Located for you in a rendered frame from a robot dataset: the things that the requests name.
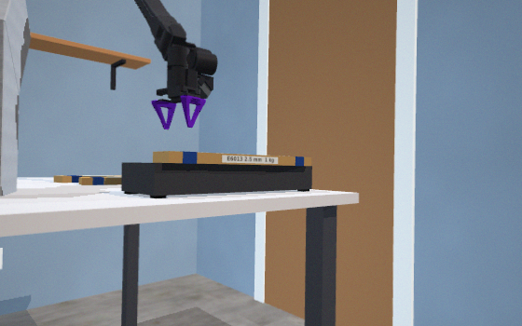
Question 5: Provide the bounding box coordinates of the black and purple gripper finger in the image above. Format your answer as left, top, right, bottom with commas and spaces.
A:
181, 95, 206, 128
152, 101, 176, 129

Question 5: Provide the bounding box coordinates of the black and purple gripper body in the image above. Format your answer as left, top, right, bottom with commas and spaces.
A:
157, 66, 200, 103

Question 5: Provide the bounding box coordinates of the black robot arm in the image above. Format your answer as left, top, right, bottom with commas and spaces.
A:
134, 0, 217, 99

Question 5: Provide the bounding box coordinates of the white welding electrode pack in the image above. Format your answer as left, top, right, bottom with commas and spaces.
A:
53, 175, 121, 183
79, 177, 121, 185
153, 151, 311, 166

